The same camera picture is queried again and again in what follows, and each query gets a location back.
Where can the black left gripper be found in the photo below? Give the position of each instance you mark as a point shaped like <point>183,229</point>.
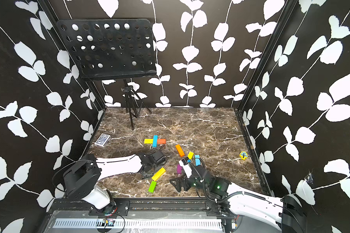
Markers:
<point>148,175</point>

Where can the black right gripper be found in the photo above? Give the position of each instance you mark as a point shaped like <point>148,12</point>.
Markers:
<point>184,180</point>

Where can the red-orange block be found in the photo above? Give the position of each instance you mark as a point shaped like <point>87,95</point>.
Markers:
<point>161,141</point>

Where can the teal block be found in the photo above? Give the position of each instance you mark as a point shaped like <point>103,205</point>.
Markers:
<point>155,141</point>

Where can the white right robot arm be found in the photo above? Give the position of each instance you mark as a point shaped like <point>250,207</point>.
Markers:
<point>285,214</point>

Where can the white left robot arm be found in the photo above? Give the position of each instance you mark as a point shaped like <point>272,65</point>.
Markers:
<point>81,178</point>

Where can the purple block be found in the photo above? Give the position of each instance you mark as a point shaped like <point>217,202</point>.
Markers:
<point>179,169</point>

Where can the long yellow block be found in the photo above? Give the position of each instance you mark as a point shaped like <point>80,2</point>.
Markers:
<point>158,174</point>

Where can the green block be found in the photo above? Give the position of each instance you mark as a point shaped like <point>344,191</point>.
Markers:
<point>152,186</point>

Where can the light blue block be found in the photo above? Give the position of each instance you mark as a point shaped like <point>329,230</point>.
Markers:
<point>197,160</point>

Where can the small yellow block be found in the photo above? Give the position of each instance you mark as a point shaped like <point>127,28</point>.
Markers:
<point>190,155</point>

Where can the orange block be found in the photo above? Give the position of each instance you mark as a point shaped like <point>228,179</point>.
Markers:
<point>180,150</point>

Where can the yellow tape roll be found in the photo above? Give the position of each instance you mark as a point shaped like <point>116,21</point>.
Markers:
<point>243,155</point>

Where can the white perforated strip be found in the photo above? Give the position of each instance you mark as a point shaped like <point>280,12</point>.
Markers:
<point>84,223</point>

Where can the black music stand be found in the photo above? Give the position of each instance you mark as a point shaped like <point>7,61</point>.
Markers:
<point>112,49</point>

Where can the black front rail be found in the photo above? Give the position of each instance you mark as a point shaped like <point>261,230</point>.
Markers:
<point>124,206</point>

